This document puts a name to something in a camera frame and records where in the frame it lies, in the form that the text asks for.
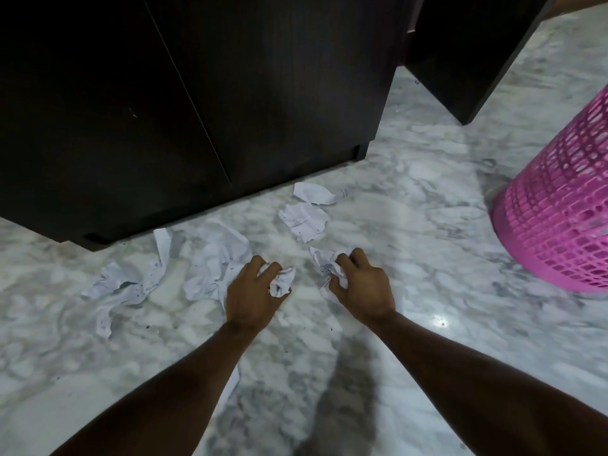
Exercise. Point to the person's right hand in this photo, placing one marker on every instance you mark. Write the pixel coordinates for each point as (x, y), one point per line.
(368, 292)

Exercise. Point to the person's left hand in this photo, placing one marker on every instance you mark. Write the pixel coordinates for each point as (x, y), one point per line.
(247, 299)

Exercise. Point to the person's left thumb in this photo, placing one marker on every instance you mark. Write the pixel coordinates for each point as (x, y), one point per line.
(279, 301)

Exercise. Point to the person's right thumb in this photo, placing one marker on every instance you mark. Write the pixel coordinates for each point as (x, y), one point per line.
(336, 285)

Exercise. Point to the small white paper ball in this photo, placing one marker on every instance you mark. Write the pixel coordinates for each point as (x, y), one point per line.
(281, 281)

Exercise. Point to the printed white paper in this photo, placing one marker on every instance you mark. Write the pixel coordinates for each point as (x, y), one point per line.
(327, 265)

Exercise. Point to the person's left forearm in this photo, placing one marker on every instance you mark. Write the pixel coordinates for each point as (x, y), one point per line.
(180, 389)

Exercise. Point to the person's right forearm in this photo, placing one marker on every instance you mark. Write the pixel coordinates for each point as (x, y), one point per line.
(475, 394)

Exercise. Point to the torn crumpled white paper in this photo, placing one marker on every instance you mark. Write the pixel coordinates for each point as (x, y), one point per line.
(305, 221)

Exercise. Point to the large crumpled white paper sheet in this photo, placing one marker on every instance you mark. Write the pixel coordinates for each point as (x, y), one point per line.
(216, 261)

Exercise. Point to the rolled crumpled white paper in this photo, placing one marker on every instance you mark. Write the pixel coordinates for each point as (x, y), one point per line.
(311, 192)

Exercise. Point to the long crumpled white paper strip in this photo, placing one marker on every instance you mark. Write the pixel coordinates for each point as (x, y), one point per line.
(123, 284)

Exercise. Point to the large dark wooden cabinet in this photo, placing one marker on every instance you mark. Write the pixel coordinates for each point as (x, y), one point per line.
(190, 99)

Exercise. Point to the pink plastic mesh basket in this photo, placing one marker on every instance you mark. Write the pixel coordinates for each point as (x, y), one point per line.
(558, 208)

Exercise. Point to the narrow dark wooden cabinet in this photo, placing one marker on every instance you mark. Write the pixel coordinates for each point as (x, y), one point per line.
(470, 47)

